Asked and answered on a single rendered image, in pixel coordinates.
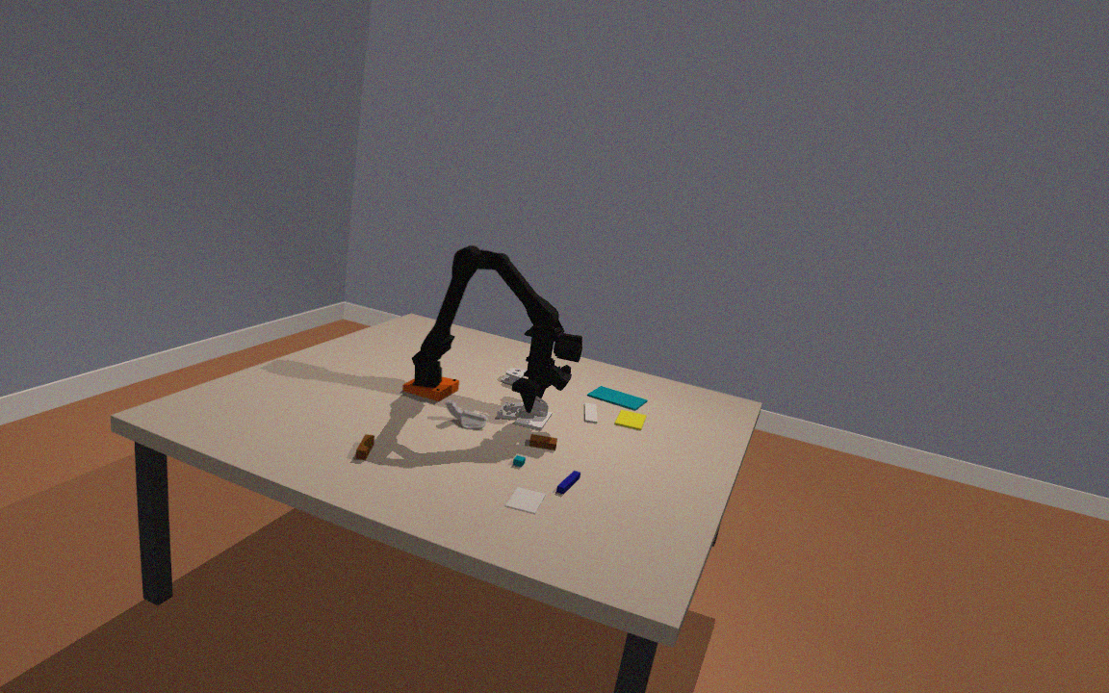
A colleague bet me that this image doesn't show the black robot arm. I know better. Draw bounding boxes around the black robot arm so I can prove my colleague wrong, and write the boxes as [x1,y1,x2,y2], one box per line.
[413,246,582,391]

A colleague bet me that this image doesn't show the yellow flat plate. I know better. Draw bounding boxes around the yellow flat plate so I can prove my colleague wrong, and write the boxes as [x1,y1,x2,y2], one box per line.
[615,410,647,431]

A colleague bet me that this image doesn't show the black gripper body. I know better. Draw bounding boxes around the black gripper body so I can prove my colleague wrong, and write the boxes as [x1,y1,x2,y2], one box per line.
[512,354,555,397]

